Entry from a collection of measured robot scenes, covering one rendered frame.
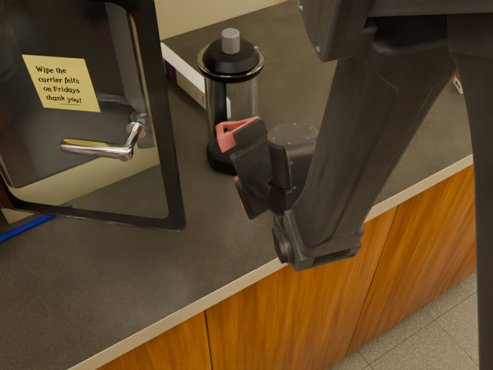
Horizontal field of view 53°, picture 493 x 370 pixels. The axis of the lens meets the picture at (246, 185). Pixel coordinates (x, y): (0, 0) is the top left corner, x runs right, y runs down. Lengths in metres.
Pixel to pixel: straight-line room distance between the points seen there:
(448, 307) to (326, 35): 1.79
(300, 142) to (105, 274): 0.42
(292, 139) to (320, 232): 0.14
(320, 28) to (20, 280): 0.71
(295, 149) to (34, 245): 0.52
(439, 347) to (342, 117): 1.61
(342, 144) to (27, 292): 0.62
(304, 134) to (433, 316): 1.45
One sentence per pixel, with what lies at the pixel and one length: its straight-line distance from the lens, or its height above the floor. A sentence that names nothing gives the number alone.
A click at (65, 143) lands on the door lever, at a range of 0.64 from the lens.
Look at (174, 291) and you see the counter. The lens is 0.79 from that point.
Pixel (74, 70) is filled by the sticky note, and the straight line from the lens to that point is 0.62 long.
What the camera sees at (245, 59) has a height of 1.18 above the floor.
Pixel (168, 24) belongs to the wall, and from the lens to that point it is 1.35.
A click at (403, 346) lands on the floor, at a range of 1.85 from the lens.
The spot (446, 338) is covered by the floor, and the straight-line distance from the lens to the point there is 1.91.
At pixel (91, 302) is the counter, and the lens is 0.80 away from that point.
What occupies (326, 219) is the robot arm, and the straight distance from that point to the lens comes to 0.43.
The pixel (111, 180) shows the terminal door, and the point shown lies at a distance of 0.73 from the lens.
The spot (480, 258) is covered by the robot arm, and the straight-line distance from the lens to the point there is 0.22.
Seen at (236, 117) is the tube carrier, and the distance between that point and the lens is 0.84.
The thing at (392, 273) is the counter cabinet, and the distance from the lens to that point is 1.35.
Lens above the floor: 1.61
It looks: 47 degrees down
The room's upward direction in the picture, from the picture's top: straight up
